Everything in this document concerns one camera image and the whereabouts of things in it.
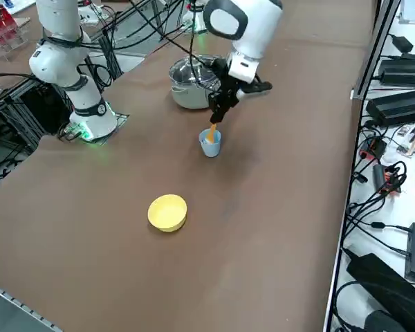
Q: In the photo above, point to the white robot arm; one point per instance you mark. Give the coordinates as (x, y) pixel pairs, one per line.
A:
(200, 24)
(252, 31)

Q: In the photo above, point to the orange cup brush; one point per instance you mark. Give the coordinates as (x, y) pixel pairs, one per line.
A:
(212, 133)

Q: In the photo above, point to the steel electric cooking pot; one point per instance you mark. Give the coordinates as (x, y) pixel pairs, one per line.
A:
(186, 98)

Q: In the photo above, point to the big black power brick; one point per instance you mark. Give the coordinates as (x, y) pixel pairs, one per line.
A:
(377, 276)

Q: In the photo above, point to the aluminium table edge rail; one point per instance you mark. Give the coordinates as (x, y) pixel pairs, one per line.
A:
(20, 304)

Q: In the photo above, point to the slim black adapter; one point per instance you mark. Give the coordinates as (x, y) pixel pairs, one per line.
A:
(378, 176)

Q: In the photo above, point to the blue plastic cup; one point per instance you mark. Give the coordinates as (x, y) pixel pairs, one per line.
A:
(211, 150)

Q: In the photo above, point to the glass pot lid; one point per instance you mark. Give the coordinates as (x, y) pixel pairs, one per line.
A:
(183, 71)

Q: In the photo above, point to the small black power adapter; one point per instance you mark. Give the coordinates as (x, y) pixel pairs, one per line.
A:
(403, 43)

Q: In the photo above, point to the orange and black connector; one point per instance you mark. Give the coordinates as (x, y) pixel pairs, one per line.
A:
(373, 148)

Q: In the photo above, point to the large black power brick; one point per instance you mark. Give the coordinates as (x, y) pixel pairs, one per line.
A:
(397, 107)

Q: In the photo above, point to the clear shelf with red packets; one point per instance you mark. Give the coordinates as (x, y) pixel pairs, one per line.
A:
(3, 31)

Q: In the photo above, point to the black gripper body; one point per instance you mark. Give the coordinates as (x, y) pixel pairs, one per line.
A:
(231, 88)

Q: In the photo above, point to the aluminium frame post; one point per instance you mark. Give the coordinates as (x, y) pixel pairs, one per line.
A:
(375, 52)

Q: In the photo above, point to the black equipment rack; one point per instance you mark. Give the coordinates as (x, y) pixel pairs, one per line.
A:
(38, 114)

